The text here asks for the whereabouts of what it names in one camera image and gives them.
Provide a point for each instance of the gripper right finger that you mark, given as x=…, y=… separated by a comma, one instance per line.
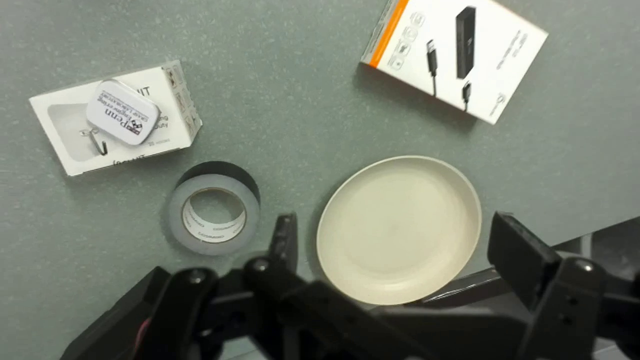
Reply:
x=570, y=300

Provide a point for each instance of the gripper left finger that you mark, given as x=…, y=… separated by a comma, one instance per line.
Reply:
x=280, y=295

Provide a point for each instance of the black tape roll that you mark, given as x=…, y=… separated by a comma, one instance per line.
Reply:
x=220, y=182

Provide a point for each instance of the white plate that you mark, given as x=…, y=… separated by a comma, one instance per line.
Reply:
x=400, y=230

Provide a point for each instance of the white rounded tin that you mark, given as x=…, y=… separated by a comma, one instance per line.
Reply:
x=122, y=112

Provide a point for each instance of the white box with hook picture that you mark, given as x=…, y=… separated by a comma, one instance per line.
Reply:
x=65, y=145

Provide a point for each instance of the white box with orange stripe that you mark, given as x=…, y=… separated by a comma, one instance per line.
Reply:
x=495, y=40

